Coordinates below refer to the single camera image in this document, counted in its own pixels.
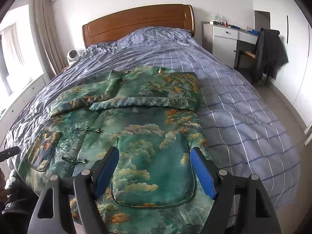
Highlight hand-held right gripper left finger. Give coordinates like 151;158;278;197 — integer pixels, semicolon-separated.
27;146;120;234

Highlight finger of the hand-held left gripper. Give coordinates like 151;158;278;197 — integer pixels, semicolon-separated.
0;146;21;162

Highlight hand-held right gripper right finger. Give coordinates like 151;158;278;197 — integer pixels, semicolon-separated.
190;147;282;234

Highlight green cloud-patterned jacket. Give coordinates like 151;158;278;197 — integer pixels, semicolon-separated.
18;66;220;234

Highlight person's dark clothing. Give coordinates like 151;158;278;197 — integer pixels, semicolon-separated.
0;169;49;234

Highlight white window-side cabinet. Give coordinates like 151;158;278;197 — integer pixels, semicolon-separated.
0;74;53;147

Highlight bed with blue striped duvet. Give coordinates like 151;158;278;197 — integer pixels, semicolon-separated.
5;26;301;225

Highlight window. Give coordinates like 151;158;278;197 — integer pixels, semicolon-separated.
0;24;45;98

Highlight small white fan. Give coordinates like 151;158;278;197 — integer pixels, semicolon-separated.
67;49;79;65

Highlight beige curtain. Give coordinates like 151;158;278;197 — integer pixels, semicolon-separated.
33;0;67;75

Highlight wooden chair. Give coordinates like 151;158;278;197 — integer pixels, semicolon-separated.
235;29;269;83

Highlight white desk with drawers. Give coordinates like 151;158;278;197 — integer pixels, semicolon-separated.
202;21;260;69

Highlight dark coat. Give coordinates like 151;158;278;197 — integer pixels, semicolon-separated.
253;28;289;83

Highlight blue items on desk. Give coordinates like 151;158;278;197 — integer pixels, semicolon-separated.
229;25;259;34

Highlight clear bottles on desk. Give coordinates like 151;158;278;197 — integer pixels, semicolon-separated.
210;13;223;25

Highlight wooden bed headboard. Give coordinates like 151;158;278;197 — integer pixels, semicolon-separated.
82;4;195;48

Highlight white wardrobe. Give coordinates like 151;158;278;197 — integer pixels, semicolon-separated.
252;0;312;132

